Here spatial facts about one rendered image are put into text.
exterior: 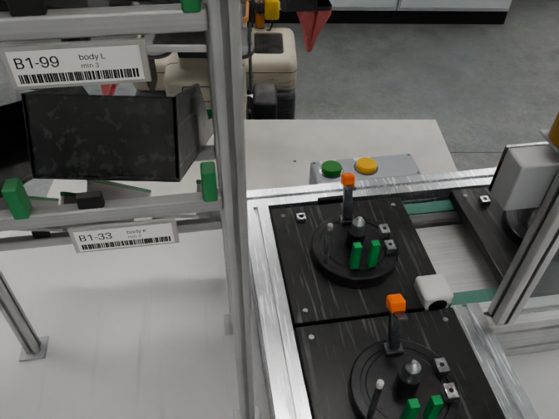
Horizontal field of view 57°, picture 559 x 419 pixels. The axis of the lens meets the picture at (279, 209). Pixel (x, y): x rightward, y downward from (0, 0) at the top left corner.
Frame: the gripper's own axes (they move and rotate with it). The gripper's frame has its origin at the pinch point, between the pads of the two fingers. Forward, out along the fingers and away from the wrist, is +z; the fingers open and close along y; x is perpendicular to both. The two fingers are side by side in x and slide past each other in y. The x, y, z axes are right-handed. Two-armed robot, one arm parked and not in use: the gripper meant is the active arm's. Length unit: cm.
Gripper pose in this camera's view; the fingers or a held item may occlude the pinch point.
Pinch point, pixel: (309, 45)
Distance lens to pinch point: 83.2
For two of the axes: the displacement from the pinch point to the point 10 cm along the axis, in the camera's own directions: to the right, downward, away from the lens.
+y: 9.9, -0.9, 1.2
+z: -0.1, 7.4, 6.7
